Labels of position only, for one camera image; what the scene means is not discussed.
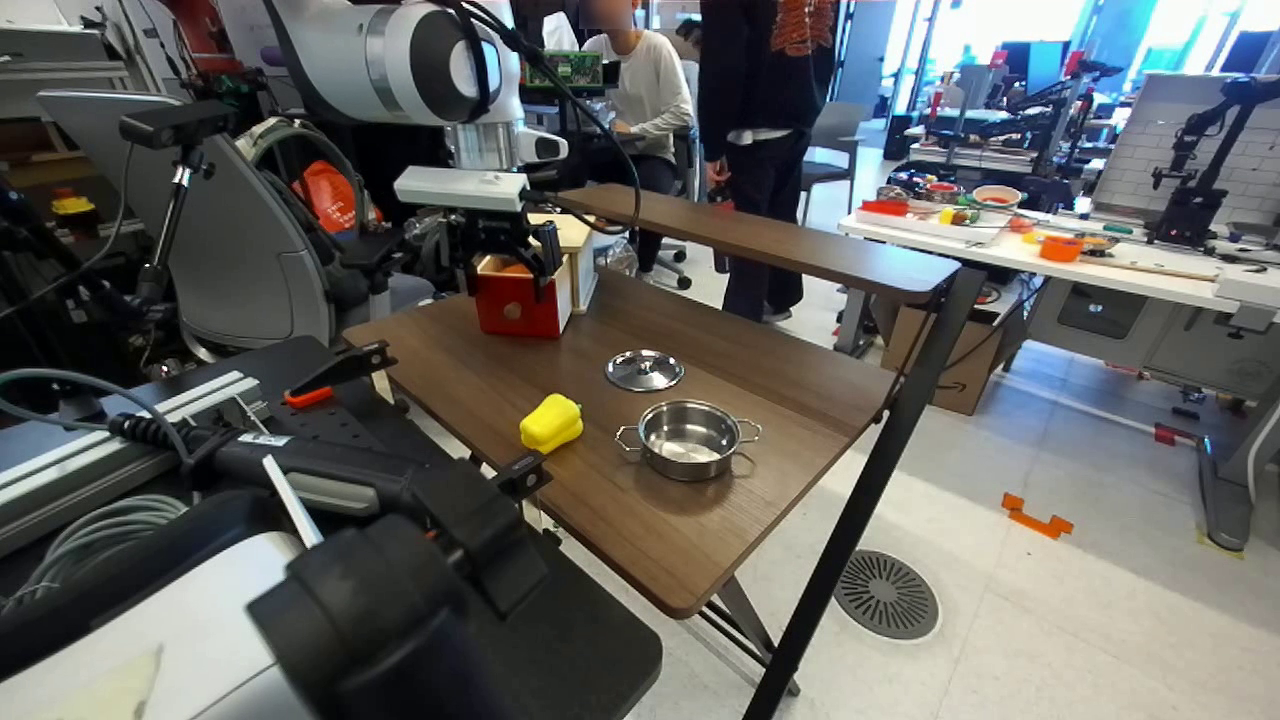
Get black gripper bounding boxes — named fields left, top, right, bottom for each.
left=445, top=208, right=567, bottom=297

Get red wooden drawer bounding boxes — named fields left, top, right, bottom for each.
left=467, top=251, right=574, bottom=344

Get white wooden chest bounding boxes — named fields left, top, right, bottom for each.
left=535, top=214, right=633, bottom=324

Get yellow popsicle toy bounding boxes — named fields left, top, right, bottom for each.
left=517, top=388, right=587, bottom=462

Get steel pot lid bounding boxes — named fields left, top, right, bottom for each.
left=598, top=344, right=687, bottom=395

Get person in white sweater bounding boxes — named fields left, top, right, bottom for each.
left=585, top=0, right=699, bottom=277

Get wooden desk shelf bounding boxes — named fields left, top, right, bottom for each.
left=553, top=181, right=968, bottom=303

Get grey office chair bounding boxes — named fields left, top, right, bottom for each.
left=162, top=113, right=403, bottom=351

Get person in black clothes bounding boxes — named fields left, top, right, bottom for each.
left=691, top=0, right=855, bottom=324

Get cardboard box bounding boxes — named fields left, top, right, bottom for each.
left=872, top=274, right=1053, bottom=421

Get round floor drain grate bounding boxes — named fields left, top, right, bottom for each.
left=832, top=548, right=943, bottom=647

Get white machine cover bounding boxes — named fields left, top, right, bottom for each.
left=0, top=528, right=331, bottom=720

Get small orange container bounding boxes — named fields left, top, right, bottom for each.
left=1034, top=234, right=1088, bottom=270

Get white work table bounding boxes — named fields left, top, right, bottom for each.
left=837, top=195, right=1280, bottom=324

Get orange floor tape marker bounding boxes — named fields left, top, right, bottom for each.
left=997, top=489, right=1079, bottom=546

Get grey perforated panel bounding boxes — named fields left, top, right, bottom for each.
left=1088, top=73, right=1280, bottom=234

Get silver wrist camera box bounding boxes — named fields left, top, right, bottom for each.
left=386, top=165, right=535, bottom=216

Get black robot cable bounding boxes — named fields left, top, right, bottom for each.
left=445, top=0, right=646, bottom=242

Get orange handled black clamp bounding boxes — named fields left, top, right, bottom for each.
left=275, top=341, right=400, bottom=418

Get steel pot with handles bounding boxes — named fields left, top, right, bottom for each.
left=610, top=395, right=768, bottom=489

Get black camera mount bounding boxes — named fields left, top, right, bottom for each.
left=242, top=454, right=554, bottom=720

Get black desk leg frame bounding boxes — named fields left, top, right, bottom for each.
left=691, top=262, right=990, bottom=720

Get aluminium rail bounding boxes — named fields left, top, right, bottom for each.
left=0, top=369, right=264, bottom=555

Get white cable bundle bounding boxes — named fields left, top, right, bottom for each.
left=0, top=489, right=192, bottom=615

